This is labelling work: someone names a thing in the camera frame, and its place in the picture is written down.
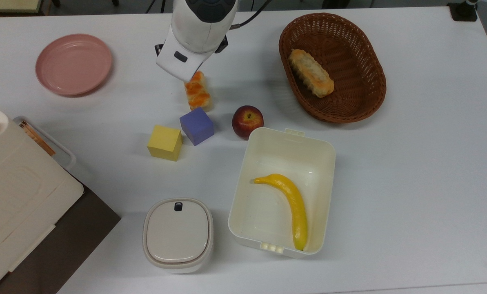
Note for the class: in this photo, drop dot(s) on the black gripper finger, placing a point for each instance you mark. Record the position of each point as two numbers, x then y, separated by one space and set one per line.
223 43
158 50

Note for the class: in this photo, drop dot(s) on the orange glazed bread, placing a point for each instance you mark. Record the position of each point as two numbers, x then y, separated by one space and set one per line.
197 96

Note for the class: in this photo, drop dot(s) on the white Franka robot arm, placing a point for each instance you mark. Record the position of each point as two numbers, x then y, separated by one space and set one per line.
198 28

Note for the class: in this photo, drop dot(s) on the pale long bread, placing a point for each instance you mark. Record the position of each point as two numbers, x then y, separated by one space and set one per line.
310 73

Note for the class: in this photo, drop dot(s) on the red apple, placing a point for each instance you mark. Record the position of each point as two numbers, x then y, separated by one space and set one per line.
247 122

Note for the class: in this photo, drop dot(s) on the purple cube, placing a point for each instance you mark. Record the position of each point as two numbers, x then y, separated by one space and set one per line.
196 126

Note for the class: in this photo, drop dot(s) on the pink plate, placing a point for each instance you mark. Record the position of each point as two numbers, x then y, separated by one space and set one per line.
74 65

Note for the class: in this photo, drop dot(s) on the yellow cube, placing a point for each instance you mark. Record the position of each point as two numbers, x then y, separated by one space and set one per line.
164 143

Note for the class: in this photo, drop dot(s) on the brown wicker basket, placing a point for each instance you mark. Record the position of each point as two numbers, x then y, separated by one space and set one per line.
349 98

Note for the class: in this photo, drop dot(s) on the beige furniture board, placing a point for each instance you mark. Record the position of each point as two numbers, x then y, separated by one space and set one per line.
10 5

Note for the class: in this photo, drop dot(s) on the yellow banana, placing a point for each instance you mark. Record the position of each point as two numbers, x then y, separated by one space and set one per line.
296 204

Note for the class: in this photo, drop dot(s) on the white plastic box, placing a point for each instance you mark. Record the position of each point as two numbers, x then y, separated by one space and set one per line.
263 220

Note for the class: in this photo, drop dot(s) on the small white lidded bin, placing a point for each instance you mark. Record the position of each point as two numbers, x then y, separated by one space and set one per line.
178 234

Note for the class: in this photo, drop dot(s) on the black stand base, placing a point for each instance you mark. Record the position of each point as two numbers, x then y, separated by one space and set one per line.
463 11

